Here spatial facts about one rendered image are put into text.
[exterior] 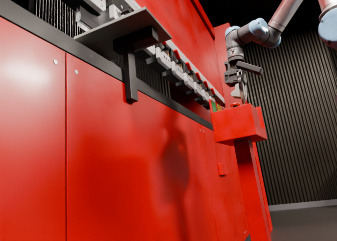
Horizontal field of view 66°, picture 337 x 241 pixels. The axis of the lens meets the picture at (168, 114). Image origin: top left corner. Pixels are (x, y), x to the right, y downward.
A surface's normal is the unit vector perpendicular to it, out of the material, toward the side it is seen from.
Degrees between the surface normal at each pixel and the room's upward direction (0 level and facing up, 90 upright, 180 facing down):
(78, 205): 90
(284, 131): 90
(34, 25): 90
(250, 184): 90
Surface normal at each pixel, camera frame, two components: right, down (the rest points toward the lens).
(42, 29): 0.90, -0.21
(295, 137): -0.20, -0.25
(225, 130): -0.52, -0.18
